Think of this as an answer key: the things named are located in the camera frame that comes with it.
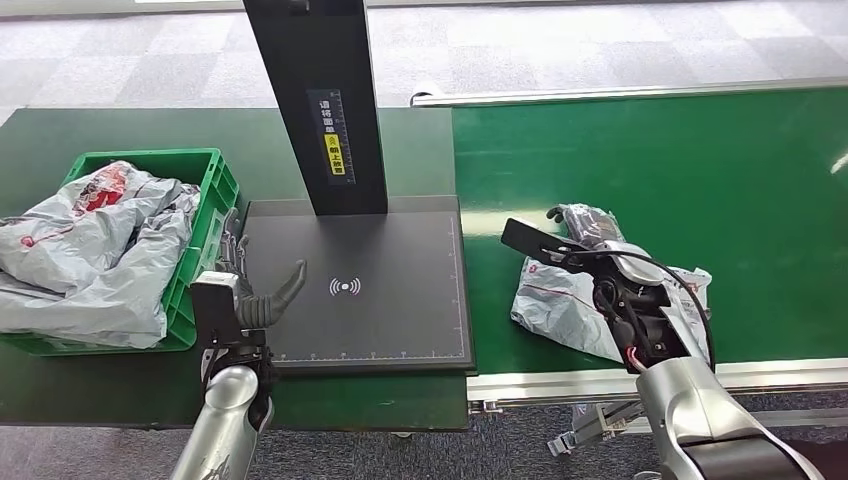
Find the green conveyor belt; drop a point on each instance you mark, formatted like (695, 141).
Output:
(696, 166)

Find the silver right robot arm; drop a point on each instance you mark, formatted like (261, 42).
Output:
(689, 411)

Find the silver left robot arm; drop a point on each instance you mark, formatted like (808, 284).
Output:
(222, 417)

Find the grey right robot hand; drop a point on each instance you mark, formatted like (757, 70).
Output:
(590, 224)

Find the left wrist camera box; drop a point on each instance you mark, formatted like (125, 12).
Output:
(212, 311)

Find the black object on floor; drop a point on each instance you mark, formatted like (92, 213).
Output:
(828, 460)

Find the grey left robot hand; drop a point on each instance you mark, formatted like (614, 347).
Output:
(262, 308)

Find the grey poly mailer package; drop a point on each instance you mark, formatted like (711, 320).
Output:
(556, 305)

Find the wide aluminium conveyor frame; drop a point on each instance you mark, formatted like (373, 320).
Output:
(543, 384)

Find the green plastic crate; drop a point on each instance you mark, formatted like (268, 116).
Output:
(218, 192)

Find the black inbound scanner machine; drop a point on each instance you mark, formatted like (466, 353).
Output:
(397, 291)

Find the grey metal bracket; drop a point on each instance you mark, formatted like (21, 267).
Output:
(596, 424)

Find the thin aluminium conveyor rail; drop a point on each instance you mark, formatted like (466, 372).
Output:
(629, 91)

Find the plain grey crumpled mailer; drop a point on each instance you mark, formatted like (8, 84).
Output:
(119, 305)

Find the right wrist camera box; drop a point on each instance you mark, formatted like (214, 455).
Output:
(536, 242)

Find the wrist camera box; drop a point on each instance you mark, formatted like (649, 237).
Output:
(212, 311)
(536, 242)

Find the black and yellow label sticker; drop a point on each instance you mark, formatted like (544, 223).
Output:
(331, 139)

